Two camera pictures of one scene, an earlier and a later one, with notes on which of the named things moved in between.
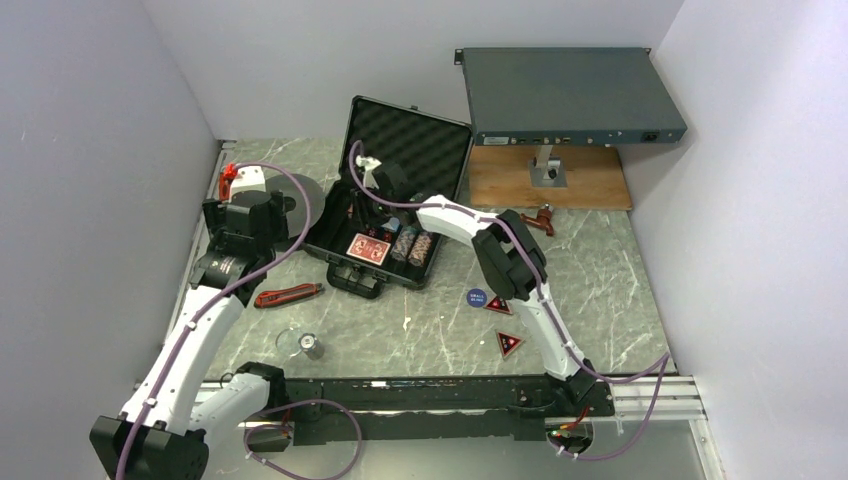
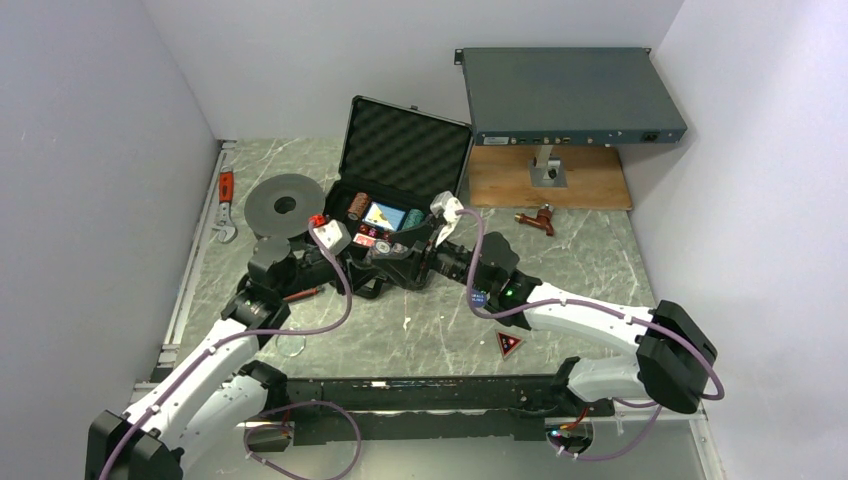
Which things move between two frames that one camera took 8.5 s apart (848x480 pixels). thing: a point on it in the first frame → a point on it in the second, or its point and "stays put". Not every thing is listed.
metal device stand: (548, 171) stays put
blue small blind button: (476, 297) stays put
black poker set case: (394, 155) stays put
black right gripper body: (384, 209) → (443, 257)
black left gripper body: (278, 232) → (311, 272)
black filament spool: (291, 187) stays put
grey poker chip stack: (310, 346) → (383, 246)
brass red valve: (543, 218) stays put
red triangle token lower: (508, 343) stays put
